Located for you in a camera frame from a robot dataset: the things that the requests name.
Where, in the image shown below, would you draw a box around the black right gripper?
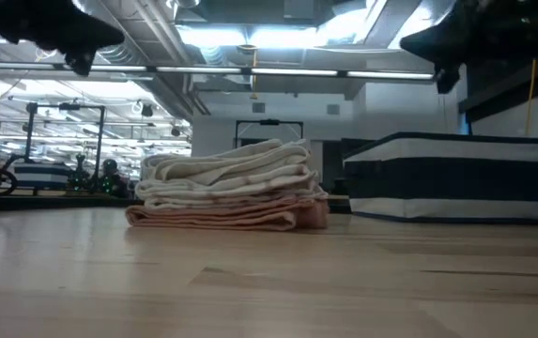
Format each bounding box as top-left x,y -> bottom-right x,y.
399,0 -> 538,95

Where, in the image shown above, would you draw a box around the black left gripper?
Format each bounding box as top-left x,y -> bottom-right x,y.
0,0 -> 127,77

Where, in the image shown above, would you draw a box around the white towel thin beige stripes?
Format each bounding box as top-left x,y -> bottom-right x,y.
140,138 -> 311,185

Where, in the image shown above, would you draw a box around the plain pink towel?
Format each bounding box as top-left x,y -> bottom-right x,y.
125,199 -> 330,232

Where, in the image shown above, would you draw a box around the white towel red grid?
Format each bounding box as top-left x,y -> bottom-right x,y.
134,161 -> 330,211

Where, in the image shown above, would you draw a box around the black metal stand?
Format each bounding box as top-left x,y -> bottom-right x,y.
458,58 -> 538,124

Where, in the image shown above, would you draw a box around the long ceiling light bar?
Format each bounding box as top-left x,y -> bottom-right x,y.
0,60 -> 443,82

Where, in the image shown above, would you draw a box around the navy blue fabric bin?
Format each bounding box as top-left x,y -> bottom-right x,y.
342,131 -> 538,223

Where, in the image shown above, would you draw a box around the person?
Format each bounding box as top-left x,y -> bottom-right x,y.
99,158 -> 131,198

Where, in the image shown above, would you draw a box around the background striped fabric bin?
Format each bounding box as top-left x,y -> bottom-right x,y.
12,161 -> 73,190

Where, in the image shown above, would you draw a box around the yellow cable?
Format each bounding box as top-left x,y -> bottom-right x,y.
525,58 -> 538,137

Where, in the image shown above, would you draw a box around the black background gantry frame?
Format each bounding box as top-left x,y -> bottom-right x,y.
234,118 -> 305,150
23,101 -> 107,193

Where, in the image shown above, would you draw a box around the black metal table frame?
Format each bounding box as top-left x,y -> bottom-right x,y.
0,190 -> 352,213

